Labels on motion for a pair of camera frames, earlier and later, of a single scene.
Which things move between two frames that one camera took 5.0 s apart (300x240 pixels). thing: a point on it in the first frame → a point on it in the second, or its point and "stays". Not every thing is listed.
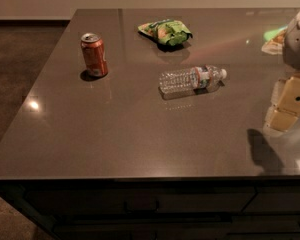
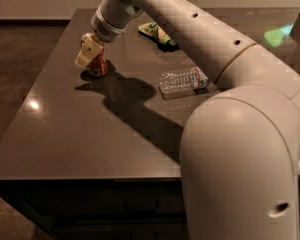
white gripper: [298, 42] → [107, 30]
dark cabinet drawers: [218, 208] stays
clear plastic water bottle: [188, 81] stays
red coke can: [94, 54] stays
